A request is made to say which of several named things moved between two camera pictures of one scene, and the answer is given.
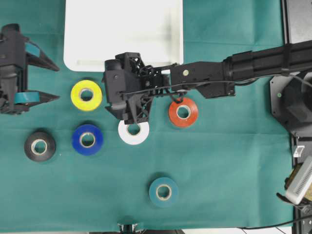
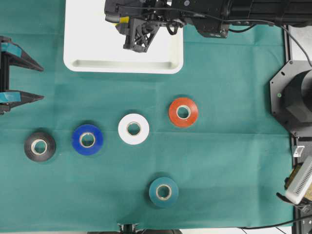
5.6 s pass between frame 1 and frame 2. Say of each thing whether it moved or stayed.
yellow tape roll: moved
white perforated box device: stayed
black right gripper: moved
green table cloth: stayed
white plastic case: stayed
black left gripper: moved
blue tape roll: stayed
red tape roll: stayed
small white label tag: stayed
